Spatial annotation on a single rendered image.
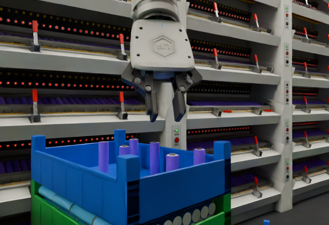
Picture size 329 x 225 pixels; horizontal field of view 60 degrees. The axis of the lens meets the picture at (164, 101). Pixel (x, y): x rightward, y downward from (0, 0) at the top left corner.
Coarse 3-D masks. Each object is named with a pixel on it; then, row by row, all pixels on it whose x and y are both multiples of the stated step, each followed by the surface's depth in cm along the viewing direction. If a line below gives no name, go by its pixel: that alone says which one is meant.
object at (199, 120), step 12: (204, 96) 135; (216, 96) 139; (228, 96) 144; (240, 96) 149; (276, 108) 143; (192, 120) 109; (204, 120) 112; (216, 120) 116; (228, 120) 120; (240, 120) 125; (252, 120) 130; (264, 120) 135; (276, 120) 140
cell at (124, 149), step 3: (120, 147) 48; (123, 147) 47; (126, 147) 47; (129, 147) 48; (120, 150) 48; (123, 150) 47; (126, 150) 47; (129, 150) 48; (120, 153) 48; (123, 153) 47; (126, 153) 47; (129, 153) 48
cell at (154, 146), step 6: (150, 144) 52; (156, 144) 52; (150, 150) 52; (156, 150) 52; (150, 156) 52; (156, 156) 52; (150, 162) 52; (156, 162) 52; (150, 168) 52; (156, 168) 52; (150, 174) 52
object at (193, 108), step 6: (192, 108) 114; (198, 108) 116; (204, 108) 118; (210, 108) 120; (222, 108) 124; (228, 108) 126; (234, 108) 128; (240, 108) 131; (246, 108) 133; (252, 108) 136; (264, 108) 141
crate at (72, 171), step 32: (32, 160) 52; (64, 160) 42; (96, 160) 61; (128, 160) 31; (160, 160) 56; (192, 160) 50; (224, 160) 43; (64, 192) 42; (96, 192) 35; (128, 192) 31; (160, 192) 34; (192, 192) 38; (224, 192) 43; (128, 224) 31
